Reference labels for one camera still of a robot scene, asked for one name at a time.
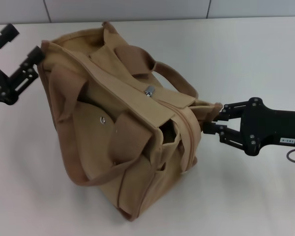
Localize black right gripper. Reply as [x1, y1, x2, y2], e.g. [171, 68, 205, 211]
[202, 97, 295, 156]

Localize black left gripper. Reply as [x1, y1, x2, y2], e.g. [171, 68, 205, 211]
[0, 24, 45, 106]

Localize silver zipper pull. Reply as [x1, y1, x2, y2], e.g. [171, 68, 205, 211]
[144, 85, 156, 98]

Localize khaki canvas food bag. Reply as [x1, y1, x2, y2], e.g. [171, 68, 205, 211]
[38, 21, 222, 215]

